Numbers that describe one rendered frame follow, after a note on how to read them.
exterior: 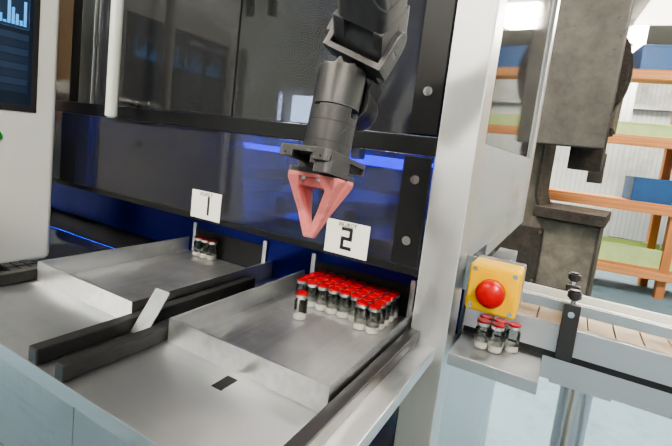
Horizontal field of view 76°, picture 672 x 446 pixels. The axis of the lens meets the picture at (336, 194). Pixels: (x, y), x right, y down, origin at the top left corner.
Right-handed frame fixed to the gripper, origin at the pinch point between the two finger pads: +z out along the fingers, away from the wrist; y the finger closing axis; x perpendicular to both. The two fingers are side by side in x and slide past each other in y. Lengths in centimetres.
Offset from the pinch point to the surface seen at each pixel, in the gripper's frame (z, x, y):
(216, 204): 0.7, 37.4, 24.6
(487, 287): 3.4, -18.1, 20.9
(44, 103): -14, 88, 14
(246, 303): 15.7, 19.2, 17.0
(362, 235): 0.3, 3.5, 24.1
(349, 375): 16.3, -6.2, 5.6
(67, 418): 69, 86, 37
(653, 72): -202, -85, 461
